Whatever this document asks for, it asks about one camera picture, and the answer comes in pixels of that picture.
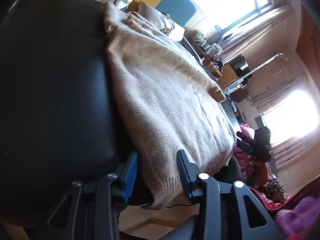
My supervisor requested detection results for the grey yellow blue sofa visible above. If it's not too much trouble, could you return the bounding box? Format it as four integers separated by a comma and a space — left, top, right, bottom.
124, 0, 198, 57

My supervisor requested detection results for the beige knit sweater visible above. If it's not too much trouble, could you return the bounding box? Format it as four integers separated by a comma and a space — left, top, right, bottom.
104, 2, 236, 210

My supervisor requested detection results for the black leather ottoman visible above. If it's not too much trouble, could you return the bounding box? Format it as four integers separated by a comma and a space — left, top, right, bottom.
0, 0, 243, 230

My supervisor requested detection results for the wooden side table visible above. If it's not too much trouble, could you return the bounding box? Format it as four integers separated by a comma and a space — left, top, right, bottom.
191, 41, 238, 88

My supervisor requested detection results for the deer print cushion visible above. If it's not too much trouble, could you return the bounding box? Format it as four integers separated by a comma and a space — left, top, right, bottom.
137, 1, 185, 42

